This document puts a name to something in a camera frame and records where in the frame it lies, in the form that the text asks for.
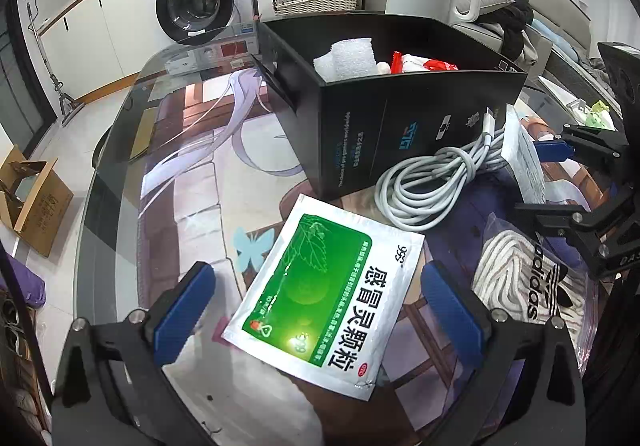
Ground white base cabinets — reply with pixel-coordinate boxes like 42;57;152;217
37;0;161;104

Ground green medicine sachet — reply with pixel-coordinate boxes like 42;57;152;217
221;193;426;402

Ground black cardboard box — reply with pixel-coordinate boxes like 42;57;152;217
256;15;528;201

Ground grey sofa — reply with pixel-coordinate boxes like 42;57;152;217
452;0;640;127

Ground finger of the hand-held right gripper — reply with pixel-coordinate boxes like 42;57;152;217
515;201;608;247
535;123;630;167

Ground dark glass door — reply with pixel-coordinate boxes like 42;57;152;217
0;1;53;142

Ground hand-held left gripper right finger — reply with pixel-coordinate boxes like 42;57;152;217
420;260;587;446

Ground red and white packet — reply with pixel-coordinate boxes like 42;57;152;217
390;51;460;74

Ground clear bag of white rope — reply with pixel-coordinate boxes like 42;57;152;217
501;105;547;204

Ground white foam wrap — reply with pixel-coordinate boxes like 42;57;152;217
313;37;377;83

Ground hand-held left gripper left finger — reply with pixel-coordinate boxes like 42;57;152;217
52;261;218;446

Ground light blue blanket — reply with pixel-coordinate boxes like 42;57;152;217
530;19;581;62

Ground black clothes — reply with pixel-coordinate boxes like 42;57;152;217
492;0;538;67

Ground open brown cardboard box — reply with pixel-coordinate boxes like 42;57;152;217
0;146;75;258

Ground floor mop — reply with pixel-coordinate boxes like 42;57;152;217
25;1;81;127

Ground white cable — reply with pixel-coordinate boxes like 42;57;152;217
375;109;508;232

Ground wooden shoe rack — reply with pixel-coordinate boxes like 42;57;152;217
0;286;51;446

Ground zip bag of white laces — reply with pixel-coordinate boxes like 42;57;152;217
472;213;601;377

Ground small light green object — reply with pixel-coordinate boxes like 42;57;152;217
585;101;611;127

